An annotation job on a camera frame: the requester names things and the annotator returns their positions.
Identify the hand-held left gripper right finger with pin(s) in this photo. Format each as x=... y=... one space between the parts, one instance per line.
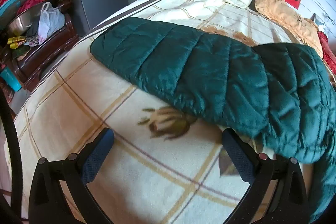
x=237 y=155

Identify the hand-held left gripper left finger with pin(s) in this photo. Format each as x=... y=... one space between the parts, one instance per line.
x=98 y=155

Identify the dark green quilted jacket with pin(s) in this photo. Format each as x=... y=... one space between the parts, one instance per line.
x=183 y=69

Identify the cream floral plaid blanket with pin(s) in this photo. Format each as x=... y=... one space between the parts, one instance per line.
x=78 y=98

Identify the dark wooden armchair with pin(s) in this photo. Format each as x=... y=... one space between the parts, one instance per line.
x=52 y=53

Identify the teal cup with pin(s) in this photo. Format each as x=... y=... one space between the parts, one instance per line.
x=11 y=79

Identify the red ruffled pillow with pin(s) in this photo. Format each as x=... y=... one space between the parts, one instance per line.
x=329 y=56

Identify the white plastic bag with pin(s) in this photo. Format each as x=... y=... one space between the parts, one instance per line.
x=51 y=22

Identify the yellow ruffled pillow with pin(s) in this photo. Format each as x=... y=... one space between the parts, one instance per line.
x=283 y=14

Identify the metal bowl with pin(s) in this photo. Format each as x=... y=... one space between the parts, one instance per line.
x=23 y=19

